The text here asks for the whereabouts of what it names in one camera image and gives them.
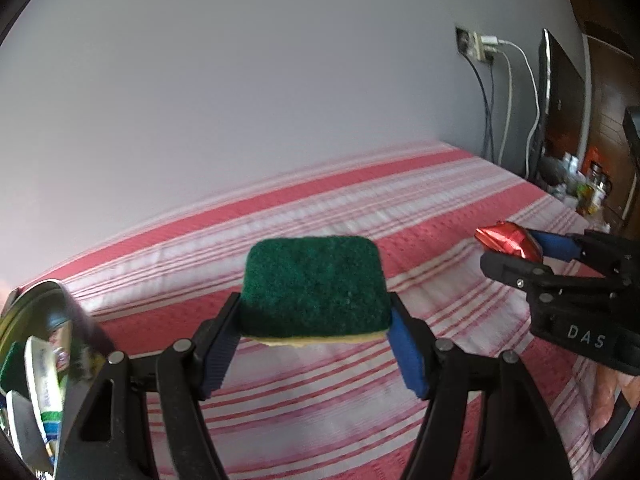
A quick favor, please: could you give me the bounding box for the wooden cabinet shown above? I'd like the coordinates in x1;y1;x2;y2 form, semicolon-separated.
575;0;640;221

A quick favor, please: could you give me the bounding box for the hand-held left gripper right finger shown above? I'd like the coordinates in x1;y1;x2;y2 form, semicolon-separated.
387;291;573;480

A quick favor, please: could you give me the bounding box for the thick white cable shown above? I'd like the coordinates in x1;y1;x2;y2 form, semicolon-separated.
499;39;544;177

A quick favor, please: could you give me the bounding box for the person's right hand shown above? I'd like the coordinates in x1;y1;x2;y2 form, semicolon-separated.
591;366;621;428

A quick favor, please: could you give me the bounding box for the thin white cable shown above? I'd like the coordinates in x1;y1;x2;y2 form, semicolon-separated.
499;54;513;167

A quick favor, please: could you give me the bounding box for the red white striped tablecloth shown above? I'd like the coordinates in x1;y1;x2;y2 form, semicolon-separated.
10;140;640;480

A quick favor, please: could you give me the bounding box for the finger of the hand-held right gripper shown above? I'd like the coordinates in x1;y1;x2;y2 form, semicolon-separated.
525;229;636;266
480;251;631;306

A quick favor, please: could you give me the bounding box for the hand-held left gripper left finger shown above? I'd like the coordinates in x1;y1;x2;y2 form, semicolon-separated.
55;291;243;480

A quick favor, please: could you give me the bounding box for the cluster of bottles and jars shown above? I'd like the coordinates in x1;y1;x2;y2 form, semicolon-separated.
542;152;616;217

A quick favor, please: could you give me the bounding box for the yellow green sponge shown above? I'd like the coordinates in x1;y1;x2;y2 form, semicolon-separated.
239;235;392;348
0;342;26;391

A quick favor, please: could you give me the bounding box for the black monitor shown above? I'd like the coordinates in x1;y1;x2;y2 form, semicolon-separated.
531;27;587;183

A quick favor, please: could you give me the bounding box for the white charger plug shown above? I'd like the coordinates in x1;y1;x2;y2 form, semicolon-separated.
470;32;501;63

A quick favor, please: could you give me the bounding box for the red foil snack packet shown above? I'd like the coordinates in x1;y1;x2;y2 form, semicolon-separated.
474;220;546;262

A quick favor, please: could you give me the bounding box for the round metal tin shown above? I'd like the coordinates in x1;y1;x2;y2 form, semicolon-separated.
0;280;118;476

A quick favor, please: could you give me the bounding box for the white tissue pack gold band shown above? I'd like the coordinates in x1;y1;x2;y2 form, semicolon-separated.
24;336;68;461

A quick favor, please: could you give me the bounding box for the black cable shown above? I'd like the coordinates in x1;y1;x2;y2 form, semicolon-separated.
489;62;497;162
465;55;492;160

